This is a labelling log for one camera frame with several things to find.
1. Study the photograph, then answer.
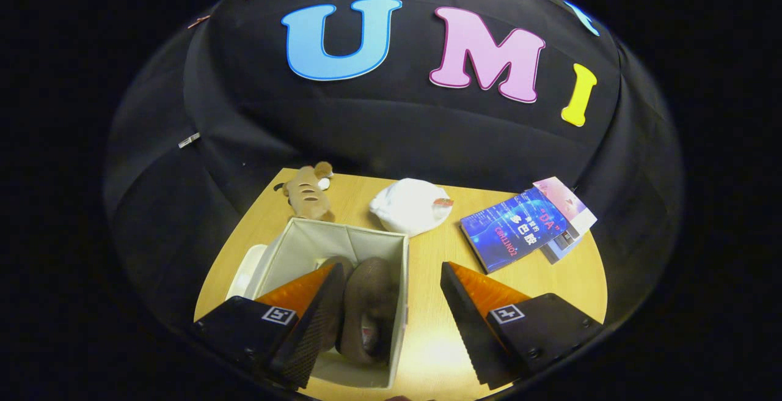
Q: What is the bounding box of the pink book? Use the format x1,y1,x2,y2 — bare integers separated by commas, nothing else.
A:
533,177,597,237

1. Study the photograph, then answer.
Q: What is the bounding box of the fabric storage box lid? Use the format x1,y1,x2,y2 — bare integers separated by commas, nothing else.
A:
226,244,269,301

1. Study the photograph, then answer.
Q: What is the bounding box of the brown fuzzy shoe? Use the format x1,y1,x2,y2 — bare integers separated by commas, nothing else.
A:
339,257,399,366
318,256,358,353

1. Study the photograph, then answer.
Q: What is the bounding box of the small brown plush toy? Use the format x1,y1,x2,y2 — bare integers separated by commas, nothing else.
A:
274,161,335,223

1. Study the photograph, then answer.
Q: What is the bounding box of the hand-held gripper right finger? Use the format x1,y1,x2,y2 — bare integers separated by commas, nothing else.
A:
440,260,605,391

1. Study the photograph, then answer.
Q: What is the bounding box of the black backdrop cloth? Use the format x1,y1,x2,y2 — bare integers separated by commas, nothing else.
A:
104,0,684,340

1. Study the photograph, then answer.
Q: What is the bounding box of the grey fabric storage box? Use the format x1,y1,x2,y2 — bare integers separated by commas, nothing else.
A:
252,218,410,389

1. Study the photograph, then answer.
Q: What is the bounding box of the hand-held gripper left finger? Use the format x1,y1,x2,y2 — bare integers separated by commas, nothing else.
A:
191,261,346,391

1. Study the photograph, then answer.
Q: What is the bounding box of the light blue book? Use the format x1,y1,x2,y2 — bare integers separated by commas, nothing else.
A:
541,233,588,265

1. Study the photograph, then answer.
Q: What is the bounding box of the white plush toy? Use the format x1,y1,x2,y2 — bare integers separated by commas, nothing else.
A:
369,178,454,238

